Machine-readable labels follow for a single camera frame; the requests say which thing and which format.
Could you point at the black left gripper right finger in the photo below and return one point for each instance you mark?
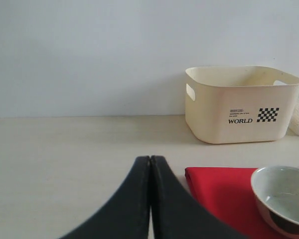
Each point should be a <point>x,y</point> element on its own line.
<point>176,214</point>

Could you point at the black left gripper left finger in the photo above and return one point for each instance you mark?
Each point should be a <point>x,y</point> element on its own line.
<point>126,214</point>

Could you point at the pale green ceramic bowl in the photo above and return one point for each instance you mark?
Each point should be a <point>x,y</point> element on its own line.
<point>276,190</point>

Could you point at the cream plastic bin WORLD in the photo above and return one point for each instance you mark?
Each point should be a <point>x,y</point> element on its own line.
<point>239,104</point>

